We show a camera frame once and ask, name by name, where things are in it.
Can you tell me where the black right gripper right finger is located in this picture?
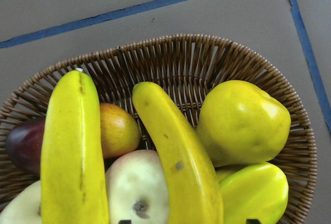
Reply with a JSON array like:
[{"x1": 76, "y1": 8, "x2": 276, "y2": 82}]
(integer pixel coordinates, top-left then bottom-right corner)
[{"x1": 246, "y1": 219, "x2": 260, "y2": 224}]

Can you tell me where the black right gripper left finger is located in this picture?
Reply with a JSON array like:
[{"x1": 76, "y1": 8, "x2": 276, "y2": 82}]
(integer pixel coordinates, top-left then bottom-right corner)
[{"x1": 118, "y1": 219, "x2": 132, "y2": 224}]

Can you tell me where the yellow banana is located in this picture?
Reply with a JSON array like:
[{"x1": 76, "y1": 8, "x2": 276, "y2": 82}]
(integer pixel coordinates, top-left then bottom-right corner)
[
  {"x1": 40, "y1": 69, "x2": 110, "y2": 223},
  {"x1": 132, "y1": 82, "x2": 223, "y2": 223}
]

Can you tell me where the brown wicker basket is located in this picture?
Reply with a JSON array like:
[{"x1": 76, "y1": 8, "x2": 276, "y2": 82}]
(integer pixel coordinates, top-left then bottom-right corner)
[{"x1": 1, "y1": 34, "x2": 317, "y2": 223}]

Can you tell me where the yellow starfruit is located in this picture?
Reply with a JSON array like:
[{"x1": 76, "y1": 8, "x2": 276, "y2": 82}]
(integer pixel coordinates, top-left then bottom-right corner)
[{"x1": 216, "y1": 162, "x2": 289, "y2": 223}]

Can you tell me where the pale peach apple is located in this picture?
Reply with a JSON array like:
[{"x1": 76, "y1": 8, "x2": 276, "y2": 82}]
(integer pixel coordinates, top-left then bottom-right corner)
[{"x1": 106, "y1": 150, "x2": 169, "y2": 223}]

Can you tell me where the orange yellow mango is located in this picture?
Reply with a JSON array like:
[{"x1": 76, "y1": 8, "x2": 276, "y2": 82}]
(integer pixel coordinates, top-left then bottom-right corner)
[{"x1": 100, "y1": 103, "x2": 141, "y2": 159}]

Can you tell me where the red yellow apple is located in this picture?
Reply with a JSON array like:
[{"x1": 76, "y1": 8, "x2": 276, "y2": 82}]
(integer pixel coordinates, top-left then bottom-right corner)
[{"x1": 1, "y1": 181, "x2": 42, "y2": 224}]

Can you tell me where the dark purple plum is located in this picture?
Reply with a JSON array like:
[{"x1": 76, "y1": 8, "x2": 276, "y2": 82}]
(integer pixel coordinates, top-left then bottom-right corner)
[{"x1": 6, "y1": 117, "x2": 45, "y2": 176}]

